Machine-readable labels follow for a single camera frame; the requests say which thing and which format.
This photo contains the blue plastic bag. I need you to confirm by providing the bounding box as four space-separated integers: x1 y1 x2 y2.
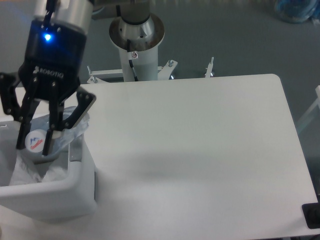
273 0 320 24

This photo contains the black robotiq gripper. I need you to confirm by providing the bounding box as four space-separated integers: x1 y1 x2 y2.
0 19 97 156

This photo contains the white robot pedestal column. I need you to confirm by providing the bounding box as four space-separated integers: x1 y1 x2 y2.
109 13 165 79

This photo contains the crushed clear plastic bottle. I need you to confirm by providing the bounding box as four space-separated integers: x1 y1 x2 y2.
22 106 91 165

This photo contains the clear plastic wrapper bag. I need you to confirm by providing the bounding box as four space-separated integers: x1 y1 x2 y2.
0 150 69 187

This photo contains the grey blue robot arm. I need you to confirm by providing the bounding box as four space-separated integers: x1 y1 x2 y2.
0 0 150 156

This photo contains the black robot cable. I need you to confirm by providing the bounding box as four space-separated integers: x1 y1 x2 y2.
126 39 139 82

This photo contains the white trash can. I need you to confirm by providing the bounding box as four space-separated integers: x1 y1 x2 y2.
0 114 97 220

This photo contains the black device at edge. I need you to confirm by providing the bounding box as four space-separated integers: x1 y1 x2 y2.
302 202 320 229

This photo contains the white pedestal base frame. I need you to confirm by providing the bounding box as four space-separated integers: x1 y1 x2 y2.
86 56 216 85

